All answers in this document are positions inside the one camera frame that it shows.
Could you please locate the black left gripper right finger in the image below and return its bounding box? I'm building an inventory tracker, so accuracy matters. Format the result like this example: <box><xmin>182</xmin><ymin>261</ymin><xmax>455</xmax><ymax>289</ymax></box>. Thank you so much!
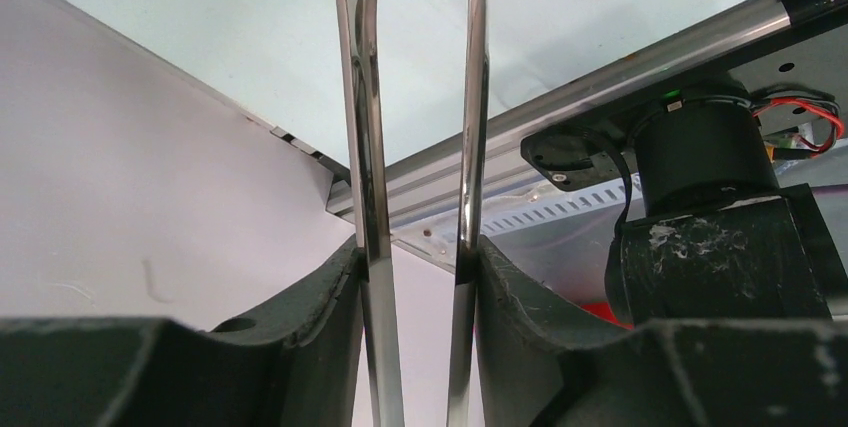
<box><xmin>476</xmin><ymin>238</ymin><xmax>847</xmax><ymax>426</ymax></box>

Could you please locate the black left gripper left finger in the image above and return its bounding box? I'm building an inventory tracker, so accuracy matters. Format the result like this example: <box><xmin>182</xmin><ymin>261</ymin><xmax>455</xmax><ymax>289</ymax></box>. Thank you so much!
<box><xmin>1</xmin><ymin>240</ymin><xmax>363</xmax><ymax>426</ymax></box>

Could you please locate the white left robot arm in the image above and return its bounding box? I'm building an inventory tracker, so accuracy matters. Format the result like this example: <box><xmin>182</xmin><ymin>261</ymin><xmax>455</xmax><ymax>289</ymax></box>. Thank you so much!
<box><xmin>1</xmin><ymin>186</ymin><xmax>847</xmax><ymax>426</ymax></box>

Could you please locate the red rectangular tray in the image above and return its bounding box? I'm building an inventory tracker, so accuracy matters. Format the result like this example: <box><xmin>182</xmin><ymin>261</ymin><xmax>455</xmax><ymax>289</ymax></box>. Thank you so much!
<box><xmin>580</xmin><ymin>302</ymin><xmax>633</xmax><ymax>330</ymax></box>

